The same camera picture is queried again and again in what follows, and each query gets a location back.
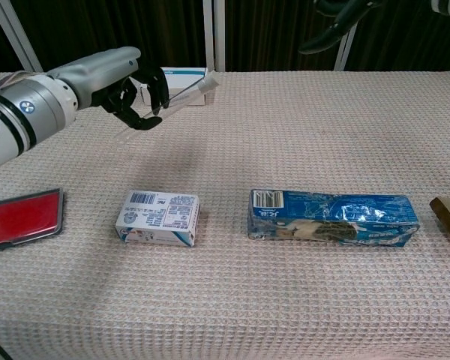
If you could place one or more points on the white divider frame post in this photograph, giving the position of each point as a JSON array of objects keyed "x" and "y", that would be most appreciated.
[
  {"x": 17, "y": 33},
  {"x": 208, "y": 33},
  {"x": 219, "y": 33},
  {"x": 343, "y": 56}
]

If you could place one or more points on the clear plastic tube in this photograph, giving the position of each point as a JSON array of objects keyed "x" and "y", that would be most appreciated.
[{"x": 183, "y": 98}]

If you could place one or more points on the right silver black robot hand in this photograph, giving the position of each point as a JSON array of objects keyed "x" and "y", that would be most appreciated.
[{"x": 341, "y": 26}]

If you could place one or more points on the red tray with grey rim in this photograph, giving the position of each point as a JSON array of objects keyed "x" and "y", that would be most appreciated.
[{"x": 20, "y": 221}]

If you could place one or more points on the long blue snack package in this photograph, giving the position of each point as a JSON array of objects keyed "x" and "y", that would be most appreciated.
[{"x": 333, "y": 217}]

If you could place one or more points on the small white blue carton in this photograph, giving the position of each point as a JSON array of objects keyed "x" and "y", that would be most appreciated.
[{"x": 157, "y": 219}]

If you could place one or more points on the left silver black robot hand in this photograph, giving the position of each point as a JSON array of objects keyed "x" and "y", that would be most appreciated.
[{"x": 101, "y": 73}]

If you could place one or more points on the white box with blue stripe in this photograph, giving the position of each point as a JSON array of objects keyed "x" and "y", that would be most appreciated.
[{"x": 183, "y": 74}]

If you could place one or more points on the beige woven tablecloth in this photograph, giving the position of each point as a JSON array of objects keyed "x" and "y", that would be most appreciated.
[{"x": 225, "y": 292}]

